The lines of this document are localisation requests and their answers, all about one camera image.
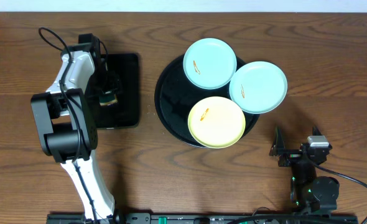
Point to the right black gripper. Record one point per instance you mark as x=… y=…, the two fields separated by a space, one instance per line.
x=294 y=155

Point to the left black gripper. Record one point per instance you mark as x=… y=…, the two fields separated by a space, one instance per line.
x=109 y=94

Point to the green yellow sponge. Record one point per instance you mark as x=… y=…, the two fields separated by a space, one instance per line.
x=108 y=99

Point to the light blue plate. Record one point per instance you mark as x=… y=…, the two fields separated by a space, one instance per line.
x=258 y=87
x=209 y=63

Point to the yellow plate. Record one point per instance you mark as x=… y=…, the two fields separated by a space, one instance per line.
x=216 y=122

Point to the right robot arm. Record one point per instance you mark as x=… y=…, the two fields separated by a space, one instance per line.
x=310 y=193

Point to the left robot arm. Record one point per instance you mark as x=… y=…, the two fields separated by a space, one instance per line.
x=67 y=129

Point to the black rectangular tray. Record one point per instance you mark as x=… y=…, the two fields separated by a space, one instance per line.
x=126 y=112

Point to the light blue plate back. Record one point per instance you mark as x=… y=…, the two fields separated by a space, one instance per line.
x=209 y=63

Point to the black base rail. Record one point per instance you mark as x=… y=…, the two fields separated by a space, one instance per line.
x=147 y=218

